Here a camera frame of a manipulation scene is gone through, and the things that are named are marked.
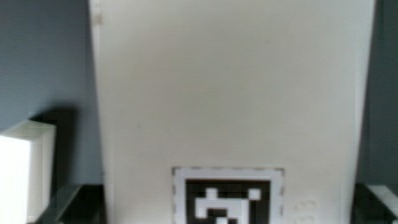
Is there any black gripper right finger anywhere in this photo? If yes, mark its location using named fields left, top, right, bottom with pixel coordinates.
left=353, top=184, right=398, bottom=224

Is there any white cabinet top block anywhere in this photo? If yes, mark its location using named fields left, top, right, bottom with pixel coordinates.
left=88, top=0, right=375, bottom=224

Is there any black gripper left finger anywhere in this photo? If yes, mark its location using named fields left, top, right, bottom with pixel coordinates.
left=30, top=185, right=106, bottom=224

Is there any white U-shaped fence frame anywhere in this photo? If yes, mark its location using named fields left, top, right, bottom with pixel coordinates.
left=0, top=120, right=57, bottom=224

